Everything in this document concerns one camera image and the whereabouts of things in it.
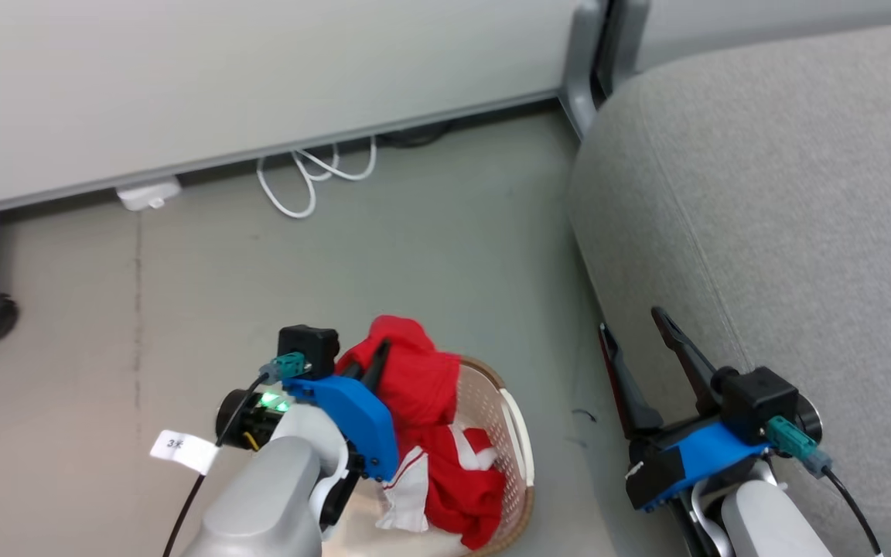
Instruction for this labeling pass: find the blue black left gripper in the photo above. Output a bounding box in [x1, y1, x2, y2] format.
[287, 340, 401, 531]

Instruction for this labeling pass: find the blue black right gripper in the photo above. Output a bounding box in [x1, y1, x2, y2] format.
[600, 307, 770, 513]

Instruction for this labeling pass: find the red and white sports garment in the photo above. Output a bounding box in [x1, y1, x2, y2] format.
[336, 315, 510, 551]

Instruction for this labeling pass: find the cream laundry basket brown rim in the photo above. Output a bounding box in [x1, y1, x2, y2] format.
[322, 354, 536, 557]

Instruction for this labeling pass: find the white paper label tag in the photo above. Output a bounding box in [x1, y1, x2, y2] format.
[149, 429, 220, 476]

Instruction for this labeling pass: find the grey fabric sofa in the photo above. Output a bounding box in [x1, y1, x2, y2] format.
[568, 19, 891, 557]

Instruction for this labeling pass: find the white plastic power box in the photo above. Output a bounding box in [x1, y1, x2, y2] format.
[114, 176, 184, 212]

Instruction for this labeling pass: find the teal left cable connector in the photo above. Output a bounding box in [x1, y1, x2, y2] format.
[259, 352, 308, 386]

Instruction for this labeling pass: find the teal cable connector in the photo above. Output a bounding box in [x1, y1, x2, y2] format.
[259, 352, 308, 386]
[766, 415, 834, 477]

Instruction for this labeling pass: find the teal right cable connector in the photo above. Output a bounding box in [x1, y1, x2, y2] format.
[766, 415, 834, 477]

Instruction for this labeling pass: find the white looped floor cable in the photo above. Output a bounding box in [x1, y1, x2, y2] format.
[256, 135, 379, 220]

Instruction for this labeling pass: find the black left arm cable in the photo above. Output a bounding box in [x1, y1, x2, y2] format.
[162, 373, 276, 557]

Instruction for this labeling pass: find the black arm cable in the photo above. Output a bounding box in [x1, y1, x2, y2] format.
[162, 373, 276, 557]
[821, 464, 885, 557]

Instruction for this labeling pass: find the grey partition bottom rail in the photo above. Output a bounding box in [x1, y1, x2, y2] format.
[0, 88, 564, 211]

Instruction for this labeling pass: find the black floor cable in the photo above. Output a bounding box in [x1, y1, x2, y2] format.
[376, 122, 454, 150]

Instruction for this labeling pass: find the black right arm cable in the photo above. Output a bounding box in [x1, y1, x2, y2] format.
[821, 464, 885, 557]

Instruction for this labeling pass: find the grey partition post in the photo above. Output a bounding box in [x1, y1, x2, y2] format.
[558, 0, 652, 141]

